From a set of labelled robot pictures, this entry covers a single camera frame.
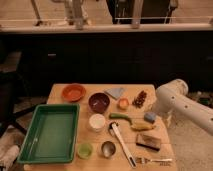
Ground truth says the blue sponge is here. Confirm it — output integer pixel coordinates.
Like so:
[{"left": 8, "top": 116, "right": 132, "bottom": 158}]
[{"left": 144, "top": 112, "right": 156, "bottom": 123}]

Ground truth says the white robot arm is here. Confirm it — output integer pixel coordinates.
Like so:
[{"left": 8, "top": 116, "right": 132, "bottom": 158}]
[{"left": 152, "top": 79, "right": 213, "bottom": 136}]

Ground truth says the dark maroon bowl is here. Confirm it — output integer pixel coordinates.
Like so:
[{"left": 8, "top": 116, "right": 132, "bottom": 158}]
[{"left": 88, "top": 93, "right": 110, "bottom": 114}]

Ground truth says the orange red bowl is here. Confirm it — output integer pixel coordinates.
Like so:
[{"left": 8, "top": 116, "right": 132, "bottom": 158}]
[{"left": 61, "top": 83, "right": 86, "bottom": 102}]

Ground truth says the grey folded cloth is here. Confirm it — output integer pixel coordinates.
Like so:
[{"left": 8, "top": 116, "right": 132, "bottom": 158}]
[{"left": 105, "top": 87, "right": 125, "bottom": 100}]

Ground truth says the small orange cup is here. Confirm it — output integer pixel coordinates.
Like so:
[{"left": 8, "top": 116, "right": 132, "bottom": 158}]
[{"left": 117, "top": 98, "right": 129, "bottom": 110}]

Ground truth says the green pepper toy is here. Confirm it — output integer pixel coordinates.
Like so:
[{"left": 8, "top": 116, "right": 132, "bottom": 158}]
[{"left": 109, "top": 113, "right": 132, "bottom": 125}]

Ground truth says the brown grape cluster toy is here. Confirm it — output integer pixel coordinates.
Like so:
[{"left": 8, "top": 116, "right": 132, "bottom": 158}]
[{"left": 132, "top": 91, "right": 147, "bottom": 108}]

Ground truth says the white cup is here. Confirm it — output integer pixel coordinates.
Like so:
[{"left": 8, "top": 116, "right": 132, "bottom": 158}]
[{"left": 89, "top": 114, "right": 106, "bottom": 132}]

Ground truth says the yellow banana toy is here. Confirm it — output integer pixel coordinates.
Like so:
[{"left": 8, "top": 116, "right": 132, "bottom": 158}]
[{"left": 131, "top": 122, "right": 155, "bottom": 131}]

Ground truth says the metal cup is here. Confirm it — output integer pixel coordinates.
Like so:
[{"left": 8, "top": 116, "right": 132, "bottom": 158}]
[{"left": 101, "top": 141, "right": 116, "bottom": 158}]

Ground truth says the small green cup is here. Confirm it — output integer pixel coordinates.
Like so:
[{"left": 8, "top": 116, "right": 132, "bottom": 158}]
[{"left": 77, "top": 143, "right": 93, "bottom": 159}]

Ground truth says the brown scrub brush block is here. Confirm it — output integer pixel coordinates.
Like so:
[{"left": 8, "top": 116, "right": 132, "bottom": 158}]
[{"left": 136, "top": 134, "right": 161, "bottom": 151}]

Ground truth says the green plastic tray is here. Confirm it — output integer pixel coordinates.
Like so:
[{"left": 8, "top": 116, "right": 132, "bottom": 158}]
[{"left": 18, "top": 104, "right": 79, "bottom": 164}]

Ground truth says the metal fork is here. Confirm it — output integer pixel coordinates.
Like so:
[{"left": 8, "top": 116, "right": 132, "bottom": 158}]
[{"left": 135, "top": 157, "right": 172, "bottom": 164}]

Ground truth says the black office chair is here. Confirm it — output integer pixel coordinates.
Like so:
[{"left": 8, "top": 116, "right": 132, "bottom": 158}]
[{"left": 0, "top": 49, "right": 43, "bottom": 138}]

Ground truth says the white cloth on floor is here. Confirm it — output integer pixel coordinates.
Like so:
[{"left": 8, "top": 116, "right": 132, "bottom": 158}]
[{"left": 0, "top": 145, "right": 20, "bottom": 168}]

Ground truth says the white handled kitchen tool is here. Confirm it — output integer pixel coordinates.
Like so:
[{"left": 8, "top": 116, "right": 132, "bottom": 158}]
[{"left": 109, "top": 122, "right": 136, "bottom": 168}]

